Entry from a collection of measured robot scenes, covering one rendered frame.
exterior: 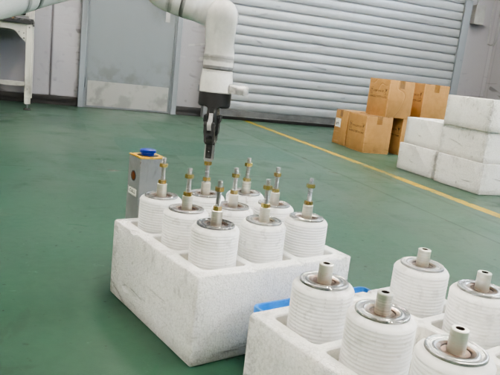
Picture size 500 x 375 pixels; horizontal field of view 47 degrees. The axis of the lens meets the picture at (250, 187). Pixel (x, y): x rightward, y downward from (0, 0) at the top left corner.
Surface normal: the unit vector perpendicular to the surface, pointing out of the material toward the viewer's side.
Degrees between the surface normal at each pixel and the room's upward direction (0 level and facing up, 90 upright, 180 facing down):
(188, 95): 90
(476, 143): 90
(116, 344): 0
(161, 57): 90
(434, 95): 90
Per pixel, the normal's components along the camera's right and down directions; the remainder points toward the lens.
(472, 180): -0.92, -0.02
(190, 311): -0.81, 0.03
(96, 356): 0.11, -0.97
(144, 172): 0.58, 0.22
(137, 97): 0.32, 0.22
